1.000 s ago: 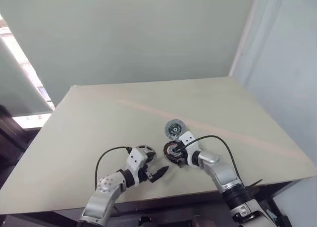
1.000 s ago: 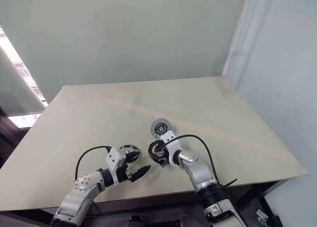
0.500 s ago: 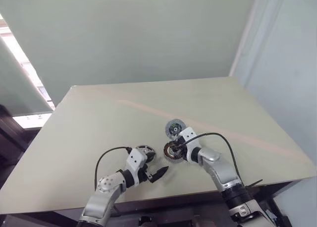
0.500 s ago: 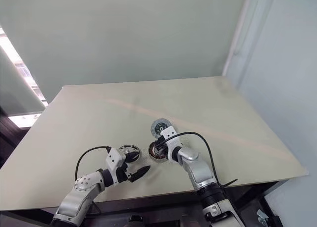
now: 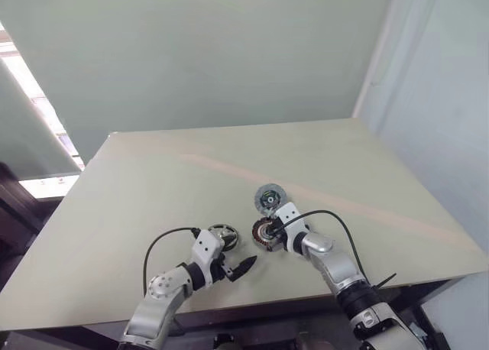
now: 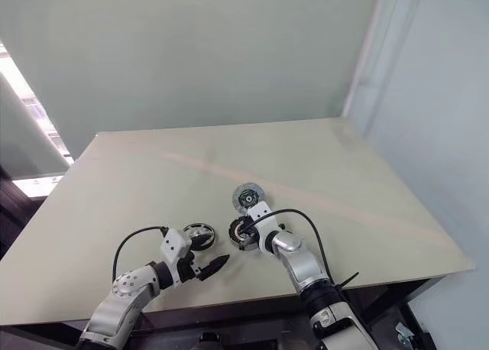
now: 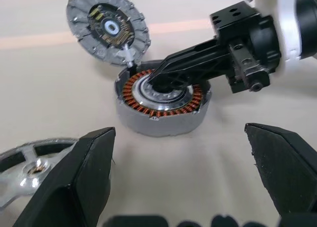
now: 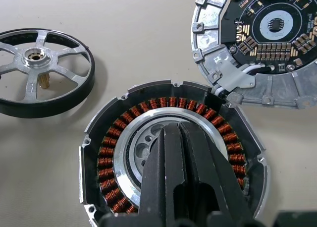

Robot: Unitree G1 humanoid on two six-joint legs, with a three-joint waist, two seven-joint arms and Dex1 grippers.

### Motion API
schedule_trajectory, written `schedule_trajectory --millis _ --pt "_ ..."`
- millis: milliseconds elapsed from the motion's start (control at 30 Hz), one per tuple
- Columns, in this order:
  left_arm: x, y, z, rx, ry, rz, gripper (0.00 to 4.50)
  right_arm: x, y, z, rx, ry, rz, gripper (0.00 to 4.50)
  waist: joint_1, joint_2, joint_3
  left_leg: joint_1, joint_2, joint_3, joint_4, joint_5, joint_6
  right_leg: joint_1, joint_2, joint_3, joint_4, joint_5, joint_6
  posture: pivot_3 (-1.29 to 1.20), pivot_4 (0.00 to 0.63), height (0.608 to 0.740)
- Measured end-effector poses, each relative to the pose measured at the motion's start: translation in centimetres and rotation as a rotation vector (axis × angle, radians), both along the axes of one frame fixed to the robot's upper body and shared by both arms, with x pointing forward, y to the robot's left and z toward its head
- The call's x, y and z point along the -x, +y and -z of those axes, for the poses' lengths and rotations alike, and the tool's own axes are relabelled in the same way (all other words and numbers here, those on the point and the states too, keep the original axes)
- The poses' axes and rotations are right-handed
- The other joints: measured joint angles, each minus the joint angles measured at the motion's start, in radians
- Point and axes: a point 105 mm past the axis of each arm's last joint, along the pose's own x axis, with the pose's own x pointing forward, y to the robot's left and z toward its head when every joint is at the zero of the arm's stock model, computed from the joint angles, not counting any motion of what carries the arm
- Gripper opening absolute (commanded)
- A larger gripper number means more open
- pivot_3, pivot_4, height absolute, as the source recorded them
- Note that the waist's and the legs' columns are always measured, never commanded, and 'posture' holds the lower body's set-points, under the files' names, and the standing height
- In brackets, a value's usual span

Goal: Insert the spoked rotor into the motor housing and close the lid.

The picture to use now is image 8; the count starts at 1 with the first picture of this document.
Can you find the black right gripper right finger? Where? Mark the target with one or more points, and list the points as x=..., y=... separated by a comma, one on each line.
x=210, y=162

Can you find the silver spoked rotor black rim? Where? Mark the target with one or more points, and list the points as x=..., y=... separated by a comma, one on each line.
x=31, y=57

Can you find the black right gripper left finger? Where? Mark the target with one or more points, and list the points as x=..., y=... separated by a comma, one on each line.
x=158, y=167

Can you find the motor housing with copper coils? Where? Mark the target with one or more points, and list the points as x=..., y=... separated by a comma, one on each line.
x=106, y=160

